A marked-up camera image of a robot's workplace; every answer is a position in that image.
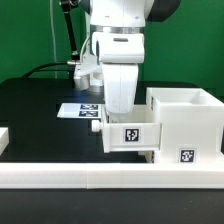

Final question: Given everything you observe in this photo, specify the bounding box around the white marker tag sheet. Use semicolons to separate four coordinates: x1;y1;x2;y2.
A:
57;103;102;119

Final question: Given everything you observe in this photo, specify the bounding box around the white drawer cabinet frame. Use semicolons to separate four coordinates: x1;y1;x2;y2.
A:
139;88;224;164

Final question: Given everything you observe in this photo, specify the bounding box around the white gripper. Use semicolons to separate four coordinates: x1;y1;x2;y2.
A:
92;32;145;114

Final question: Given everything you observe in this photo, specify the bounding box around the white drawer box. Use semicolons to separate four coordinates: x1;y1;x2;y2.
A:
91;105;161;153

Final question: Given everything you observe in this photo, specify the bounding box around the grey camera cable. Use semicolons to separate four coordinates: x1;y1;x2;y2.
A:
79;34;93;61

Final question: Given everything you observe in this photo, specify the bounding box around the white front fence rail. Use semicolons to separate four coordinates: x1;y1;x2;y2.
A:
0;163;224;189

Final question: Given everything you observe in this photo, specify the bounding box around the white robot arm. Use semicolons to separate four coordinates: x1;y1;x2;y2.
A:
78;0;181;116

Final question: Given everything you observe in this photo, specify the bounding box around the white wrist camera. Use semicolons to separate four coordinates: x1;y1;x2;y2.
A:
73;52;103;91

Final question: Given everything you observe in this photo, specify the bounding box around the white left fence rail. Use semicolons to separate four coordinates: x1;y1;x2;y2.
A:
0;127;9;155

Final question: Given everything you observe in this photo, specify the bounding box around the white fence rail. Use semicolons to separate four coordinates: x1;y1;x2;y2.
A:
0;163;224;189
0;127;9;155

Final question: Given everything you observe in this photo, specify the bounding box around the black cable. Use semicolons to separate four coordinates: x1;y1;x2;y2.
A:
21;61;81;80

